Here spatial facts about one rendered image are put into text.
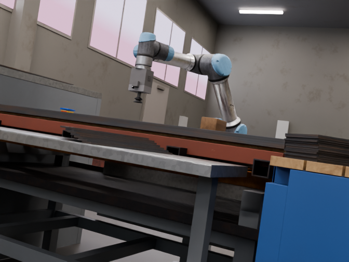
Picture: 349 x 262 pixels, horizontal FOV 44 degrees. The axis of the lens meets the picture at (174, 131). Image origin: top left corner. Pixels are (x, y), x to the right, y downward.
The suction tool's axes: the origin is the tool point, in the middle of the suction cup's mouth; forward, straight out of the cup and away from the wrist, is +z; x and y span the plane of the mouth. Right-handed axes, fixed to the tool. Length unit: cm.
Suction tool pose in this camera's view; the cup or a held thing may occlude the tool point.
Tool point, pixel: (137, 102)
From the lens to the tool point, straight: 195.0
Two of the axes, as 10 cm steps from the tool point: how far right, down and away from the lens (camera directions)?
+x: 4.8, 0.9, 8.7
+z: -1.5, 9.9, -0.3
